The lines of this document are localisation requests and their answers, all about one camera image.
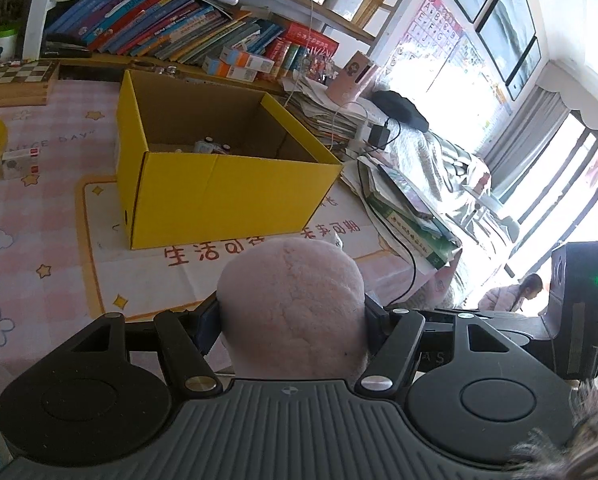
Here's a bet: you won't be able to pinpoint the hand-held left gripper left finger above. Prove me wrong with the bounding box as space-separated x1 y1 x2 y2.
54 292 225 395

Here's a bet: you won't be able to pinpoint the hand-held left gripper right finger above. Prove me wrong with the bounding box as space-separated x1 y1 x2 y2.
354 296 530 397

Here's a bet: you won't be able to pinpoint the pink plush pig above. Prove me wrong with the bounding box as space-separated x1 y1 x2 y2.
216 239 367 386

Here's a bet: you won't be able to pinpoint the yellow cardboard box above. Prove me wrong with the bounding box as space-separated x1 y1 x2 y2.
115 70 344 251

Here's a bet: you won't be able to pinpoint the thick green book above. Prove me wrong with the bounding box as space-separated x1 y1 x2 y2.
364 195 462 268

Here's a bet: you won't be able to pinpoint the grey fur cuff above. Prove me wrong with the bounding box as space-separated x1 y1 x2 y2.
509 380 598 480

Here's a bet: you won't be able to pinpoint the smartphone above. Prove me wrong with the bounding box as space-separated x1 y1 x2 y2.
376 162 435 221

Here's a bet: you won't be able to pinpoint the grey blanket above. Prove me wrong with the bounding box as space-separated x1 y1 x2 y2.
394 125 520 261

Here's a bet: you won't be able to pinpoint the pink checked tablecloth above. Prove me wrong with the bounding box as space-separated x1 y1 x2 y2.
0 77 460 406

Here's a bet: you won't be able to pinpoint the grey curtain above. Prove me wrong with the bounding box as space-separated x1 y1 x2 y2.
479 85 598 201

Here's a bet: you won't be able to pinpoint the white power strip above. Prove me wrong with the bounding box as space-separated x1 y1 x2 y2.
351 122 380 143

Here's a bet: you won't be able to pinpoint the stack of papers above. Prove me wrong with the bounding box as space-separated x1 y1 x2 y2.
286 77 380 161

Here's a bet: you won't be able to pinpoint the orange white small boxes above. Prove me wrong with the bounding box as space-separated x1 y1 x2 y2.
201 46 276 83

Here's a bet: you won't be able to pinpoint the row of colourful books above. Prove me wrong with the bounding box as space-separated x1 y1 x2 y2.
44 0 340 81

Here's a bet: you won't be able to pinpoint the black stapler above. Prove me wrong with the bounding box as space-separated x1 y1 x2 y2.
44 35 92 58

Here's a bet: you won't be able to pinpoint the wooden chess board box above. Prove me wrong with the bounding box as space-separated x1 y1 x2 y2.
0 59 60 107

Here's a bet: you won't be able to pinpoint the green lid wipes canister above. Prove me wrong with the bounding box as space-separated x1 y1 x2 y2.
0 27 20 61

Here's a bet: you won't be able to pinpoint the black cable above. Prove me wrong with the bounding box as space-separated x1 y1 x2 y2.
386 230 418 306

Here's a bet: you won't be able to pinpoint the alphabet wall poster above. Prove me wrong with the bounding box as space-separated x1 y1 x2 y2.
379 0 515 126

